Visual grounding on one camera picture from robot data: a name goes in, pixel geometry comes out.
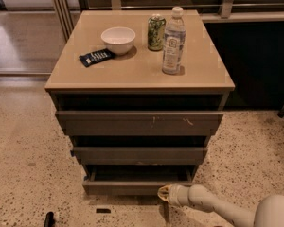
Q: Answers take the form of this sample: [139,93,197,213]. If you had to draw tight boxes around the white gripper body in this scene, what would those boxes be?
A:
[168,184,189,206]

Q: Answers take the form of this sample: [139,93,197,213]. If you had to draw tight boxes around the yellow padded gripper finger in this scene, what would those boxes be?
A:
[157,185,170,202]

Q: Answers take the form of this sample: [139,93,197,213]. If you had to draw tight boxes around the grey bottom drawer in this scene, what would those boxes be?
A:
[82,165,196,196]

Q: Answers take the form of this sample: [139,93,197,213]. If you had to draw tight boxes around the grey drawer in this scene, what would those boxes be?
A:
[82,165,196,196]
[72,147,207,166]
[56,111,223,136]

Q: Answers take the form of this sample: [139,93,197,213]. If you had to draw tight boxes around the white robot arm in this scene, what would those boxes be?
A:
[157,184,284,227]

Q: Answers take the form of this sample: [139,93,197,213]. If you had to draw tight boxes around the grey middle drawer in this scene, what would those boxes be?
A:
[72,147,207,166]

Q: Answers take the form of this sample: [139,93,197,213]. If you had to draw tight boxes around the grey drawer cabinet beige top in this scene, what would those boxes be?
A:
[44,9,236,181]

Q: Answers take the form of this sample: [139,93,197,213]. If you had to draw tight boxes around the grey top drawer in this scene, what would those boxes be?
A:
[56,111,223,136]

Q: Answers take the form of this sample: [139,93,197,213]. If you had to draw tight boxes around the black object on floor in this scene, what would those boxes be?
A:
[44,212,55,227]

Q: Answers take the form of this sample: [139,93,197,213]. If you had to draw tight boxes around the dark blue snack packet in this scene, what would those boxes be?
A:
[79,49,115,67]

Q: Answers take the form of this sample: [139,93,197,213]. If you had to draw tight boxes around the white ceramic bowl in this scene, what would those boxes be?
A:
[101,26,135,55]

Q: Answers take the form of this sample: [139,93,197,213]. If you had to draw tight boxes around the clear plastic water bottle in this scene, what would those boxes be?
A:
[162,7,186,75]

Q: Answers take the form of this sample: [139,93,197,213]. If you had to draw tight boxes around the green drink can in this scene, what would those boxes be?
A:
[148,14,166,51]

